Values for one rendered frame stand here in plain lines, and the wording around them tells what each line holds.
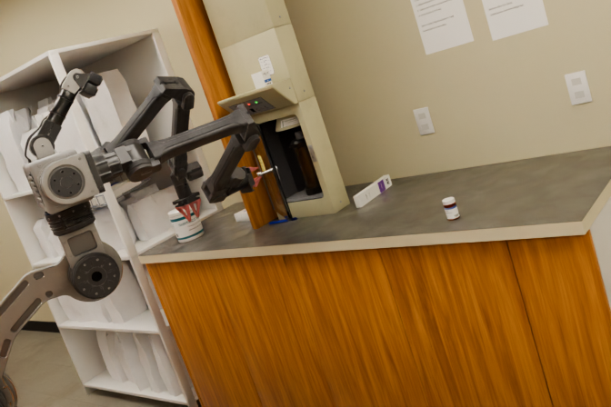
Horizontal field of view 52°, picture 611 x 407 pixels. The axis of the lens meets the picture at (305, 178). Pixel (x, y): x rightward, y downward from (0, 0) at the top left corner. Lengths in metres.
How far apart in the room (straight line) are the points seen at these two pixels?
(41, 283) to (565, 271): 1.57
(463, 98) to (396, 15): 0.43
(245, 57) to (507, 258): 1.31
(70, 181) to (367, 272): 1.03
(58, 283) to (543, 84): 1.81
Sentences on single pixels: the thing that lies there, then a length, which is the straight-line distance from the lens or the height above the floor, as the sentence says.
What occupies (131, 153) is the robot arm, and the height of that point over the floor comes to 1.46.
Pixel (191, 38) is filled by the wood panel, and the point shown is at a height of 1.79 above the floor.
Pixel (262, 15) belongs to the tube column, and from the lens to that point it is 2.48.
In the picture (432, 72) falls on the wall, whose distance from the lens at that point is 2.61.
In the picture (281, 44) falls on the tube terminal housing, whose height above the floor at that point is 1.64.
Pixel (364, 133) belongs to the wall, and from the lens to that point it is 2.85.
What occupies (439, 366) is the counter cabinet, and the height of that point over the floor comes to 0.45.
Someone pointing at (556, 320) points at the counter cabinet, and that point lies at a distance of 1.97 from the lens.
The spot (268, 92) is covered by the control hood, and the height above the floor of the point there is 1.49.
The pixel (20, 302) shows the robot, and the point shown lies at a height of 1.13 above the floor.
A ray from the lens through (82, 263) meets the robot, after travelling 2.04.
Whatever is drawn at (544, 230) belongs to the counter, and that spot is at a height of 0.92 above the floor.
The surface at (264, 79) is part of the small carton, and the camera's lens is 2.44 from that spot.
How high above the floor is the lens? 1.55
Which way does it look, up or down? 10 degrees down
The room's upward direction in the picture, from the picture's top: 19 degrees counter-clockwise
